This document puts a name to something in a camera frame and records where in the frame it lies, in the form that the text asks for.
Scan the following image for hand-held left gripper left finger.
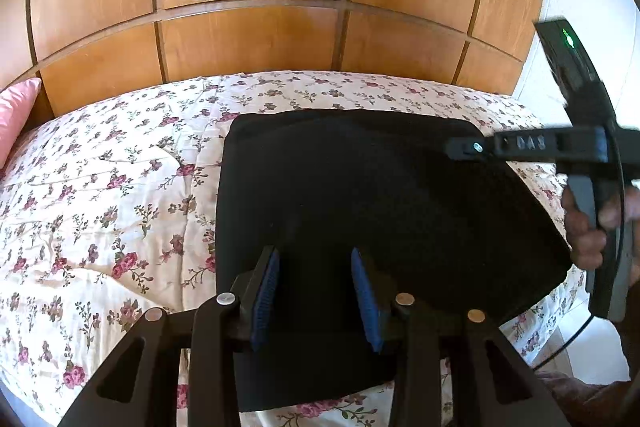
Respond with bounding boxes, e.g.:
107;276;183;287
59;245;281;427

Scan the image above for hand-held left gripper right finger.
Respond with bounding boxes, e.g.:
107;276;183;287
350;247;571;427

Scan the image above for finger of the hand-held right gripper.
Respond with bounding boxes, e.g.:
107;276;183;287
444;128;610;164

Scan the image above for black pants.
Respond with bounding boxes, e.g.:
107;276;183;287
216;109;572;413

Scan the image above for person's right hand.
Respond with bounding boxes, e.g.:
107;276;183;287
561;186;640;269

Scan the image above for floral bedspread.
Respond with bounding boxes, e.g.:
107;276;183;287
0;71;587;427

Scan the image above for person's brown clothing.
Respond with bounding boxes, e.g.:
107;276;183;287
536;369;637;427

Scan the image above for pink pillow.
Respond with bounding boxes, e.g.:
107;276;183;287
0;78;43;170

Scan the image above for black cable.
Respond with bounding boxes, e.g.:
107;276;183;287
534;117;630;374

